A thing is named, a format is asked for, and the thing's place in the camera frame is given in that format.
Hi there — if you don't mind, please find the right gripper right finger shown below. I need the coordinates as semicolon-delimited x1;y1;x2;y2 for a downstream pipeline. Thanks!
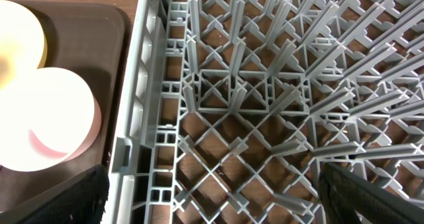
319;163;423;224

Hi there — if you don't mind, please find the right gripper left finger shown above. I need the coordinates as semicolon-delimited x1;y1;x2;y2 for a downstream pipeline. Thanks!
1;164;109;224

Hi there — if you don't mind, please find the pink white bowl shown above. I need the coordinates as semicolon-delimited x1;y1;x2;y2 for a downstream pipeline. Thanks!
1;68;101;172

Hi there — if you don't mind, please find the yellow plastic plate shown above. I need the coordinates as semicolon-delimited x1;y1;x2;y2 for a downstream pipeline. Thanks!
1;0;48;89

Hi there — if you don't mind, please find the grey plastic dishwasher rack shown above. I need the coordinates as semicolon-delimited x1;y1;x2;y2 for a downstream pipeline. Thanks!
103;0;423;223

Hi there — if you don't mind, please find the dark brown serving tray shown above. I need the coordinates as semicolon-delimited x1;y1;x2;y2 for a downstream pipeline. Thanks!
1;1;126;211

